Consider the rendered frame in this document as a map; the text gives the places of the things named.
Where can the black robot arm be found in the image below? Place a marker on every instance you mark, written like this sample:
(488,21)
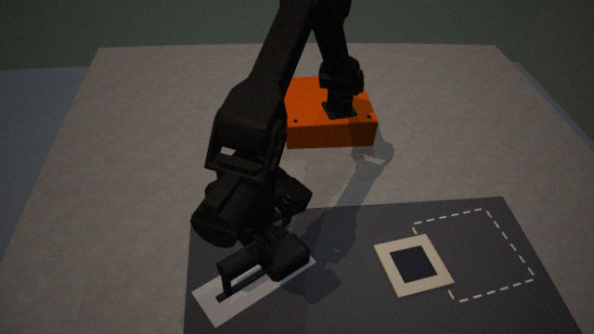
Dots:
(253,119)

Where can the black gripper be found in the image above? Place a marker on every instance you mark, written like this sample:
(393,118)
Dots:
(279,254)

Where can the beige square tile with dark square center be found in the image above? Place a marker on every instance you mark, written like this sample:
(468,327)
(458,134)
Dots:
(412,265)

